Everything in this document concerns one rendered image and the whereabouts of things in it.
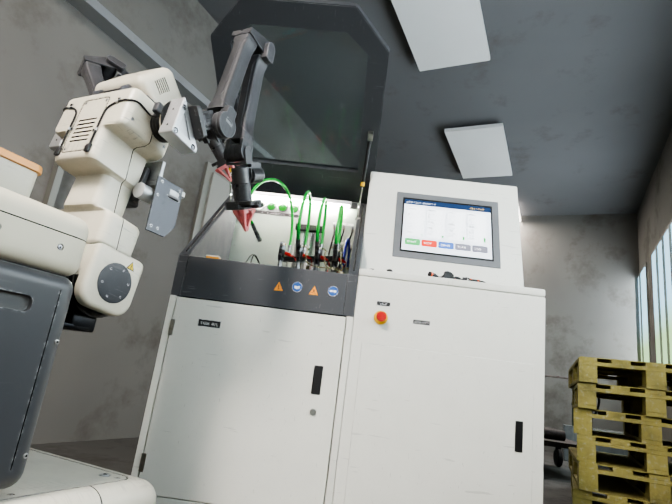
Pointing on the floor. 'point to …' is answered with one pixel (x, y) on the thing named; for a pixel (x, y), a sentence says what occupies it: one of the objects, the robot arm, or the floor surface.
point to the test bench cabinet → (157, 389)
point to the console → (442, 370)
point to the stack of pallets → (646, 486)
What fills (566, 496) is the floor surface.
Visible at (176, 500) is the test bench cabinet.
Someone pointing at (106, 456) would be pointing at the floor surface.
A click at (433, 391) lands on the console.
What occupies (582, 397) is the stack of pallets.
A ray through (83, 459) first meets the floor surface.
